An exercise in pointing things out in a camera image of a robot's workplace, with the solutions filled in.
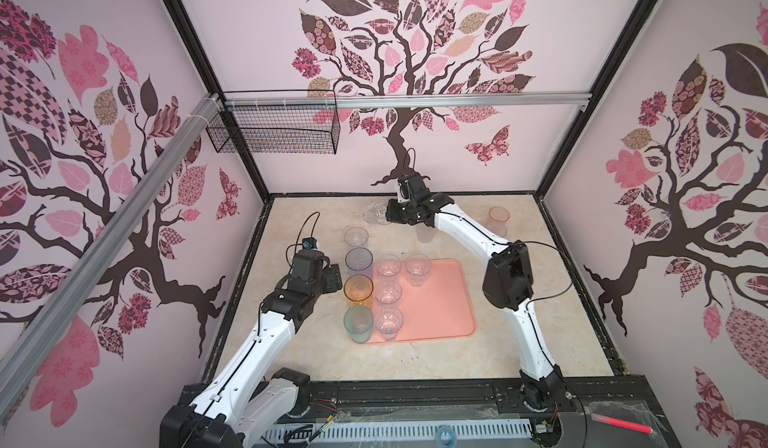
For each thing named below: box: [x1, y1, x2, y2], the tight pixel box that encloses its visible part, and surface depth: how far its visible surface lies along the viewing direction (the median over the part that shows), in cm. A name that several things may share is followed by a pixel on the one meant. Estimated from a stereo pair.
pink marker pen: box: [591, 413, 654, 435], surface depth 71 cm
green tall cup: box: [343, 305, 374, 344], surface depth 85 cm
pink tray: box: [400, 259, 476, 341], surface depth 92 cm
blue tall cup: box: [345, 247, 374, 277], surface depth 89 cm
